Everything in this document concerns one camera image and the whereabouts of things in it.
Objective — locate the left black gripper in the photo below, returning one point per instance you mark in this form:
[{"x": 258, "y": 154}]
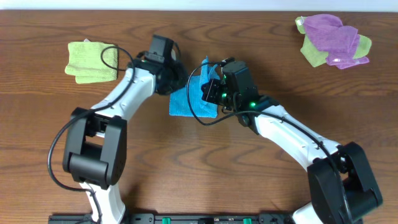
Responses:
[{"x": 179, "y": 76}]

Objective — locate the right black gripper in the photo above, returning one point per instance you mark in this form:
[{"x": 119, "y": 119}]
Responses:
[{"x": 212, "y": 84}]

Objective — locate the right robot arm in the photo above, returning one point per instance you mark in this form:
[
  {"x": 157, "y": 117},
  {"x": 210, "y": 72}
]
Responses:
[{"x": 343, "y": 188}]

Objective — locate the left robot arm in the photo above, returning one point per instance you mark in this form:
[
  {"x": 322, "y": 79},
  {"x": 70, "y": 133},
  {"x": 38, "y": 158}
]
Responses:
[{"x": 96, "y": 146}]

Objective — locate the folded green cloth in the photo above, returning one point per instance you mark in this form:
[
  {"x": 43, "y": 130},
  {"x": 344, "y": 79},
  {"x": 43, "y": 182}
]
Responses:
[{"x": 92, "y": 62}]

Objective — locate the green crumpled cloth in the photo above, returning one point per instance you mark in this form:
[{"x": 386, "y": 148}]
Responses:
[{"x": 314, "y": 54}]

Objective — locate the purple crumpled cloth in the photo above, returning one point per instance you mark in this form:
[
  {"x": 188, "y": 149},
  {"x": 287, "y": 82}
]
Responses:
[{"x": 332, "y": 37}]

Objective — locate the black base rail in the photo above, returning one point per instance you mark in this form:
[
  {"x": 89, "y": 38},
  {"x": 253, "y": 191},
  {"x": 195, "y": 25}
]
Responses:
[{"x": 262, "y": 218}]

